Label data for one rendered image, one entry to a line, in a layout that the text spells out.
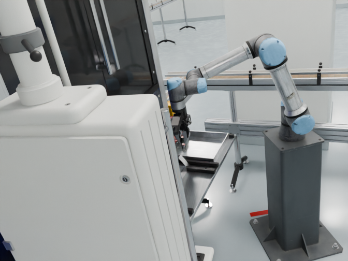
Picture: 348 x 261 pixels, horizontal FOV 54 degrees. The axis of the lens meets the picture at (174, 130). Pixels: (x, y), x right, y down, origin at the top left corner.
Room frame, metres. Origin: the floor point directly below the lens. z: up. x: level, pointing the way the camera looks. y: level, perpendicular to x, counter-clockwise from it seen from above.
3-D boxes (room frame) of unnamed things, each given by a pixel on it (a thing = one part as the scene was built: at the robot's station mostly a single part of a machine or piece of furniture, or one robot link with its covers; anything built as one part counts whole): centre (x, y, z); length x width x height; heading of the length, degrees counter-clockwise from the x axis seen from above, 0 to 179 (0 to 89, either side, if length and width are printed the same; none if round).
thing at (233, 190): (2.46, -0.50, 0.07); 0.50 x 0.08 x 0.14; 151
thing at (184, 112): (1.60, -0.05, 1.07); 0.09 x 0.08 x 0.12; 150
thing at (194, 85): (1.61, -0.15, 1.23); 0.11 x 0.11 x 0.08; 86
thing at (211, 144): (1.60, -0.08, 0.90); 0.34 x 0.26 x 0.04; 60
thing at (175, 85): (1.60, -0.05, 1.23); 0.09 x 0.08 x 0.11; 86
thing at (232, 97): (2.46, -0.50, 0.46); 0.09 x 0.09 x 0.77; 61
